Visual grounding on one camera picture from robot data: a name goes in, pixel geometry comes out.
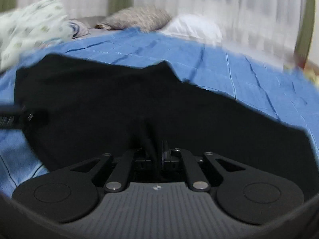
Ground black pants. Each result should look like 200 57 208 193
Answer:
14 54 318 198

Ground striped cloth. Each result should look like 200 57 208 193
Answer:
69 20 89 39

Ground green curtain right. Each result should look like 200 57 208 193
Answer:
294 0 316 69

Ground grey patterned pillow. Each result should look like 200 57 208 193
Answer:
95 6 172 32

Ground grey bed sheet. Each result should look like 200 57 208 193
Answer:
77 17 284 71

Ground blue checked blanket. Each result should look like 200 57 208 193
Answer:
1 29 318 197

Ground floral white pillow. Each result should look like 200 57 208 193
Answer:
1 0 74 72

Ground white sheer curtain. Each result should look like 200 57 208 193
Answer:
17 0 305 57

